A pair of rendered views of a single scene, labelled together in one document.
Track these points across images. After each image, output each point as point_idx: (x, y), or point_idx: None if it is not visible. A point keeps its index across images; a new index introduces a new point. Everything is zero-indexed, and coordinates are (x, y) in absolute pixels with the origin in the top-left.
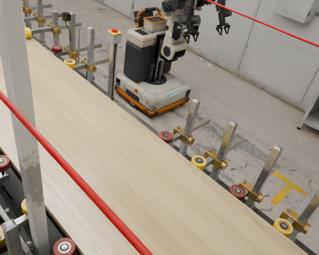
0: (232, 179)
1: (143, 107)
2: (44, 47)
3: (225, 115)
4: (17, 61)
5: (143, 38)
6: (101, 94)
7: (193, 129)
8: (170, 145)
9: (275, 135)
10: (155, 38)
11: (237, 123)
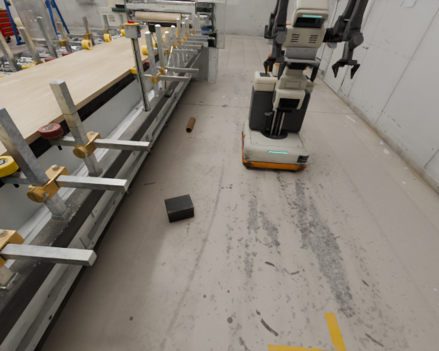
0: (252, 274)
1: (242, 154)
2: (143, 60)
3: (340, 205)
4: None
5: (258, 79)
6: (98, 87)
7: (106, 143)
8: (107, 160)
9: (400, 271)
10: (275, 83)
11: None
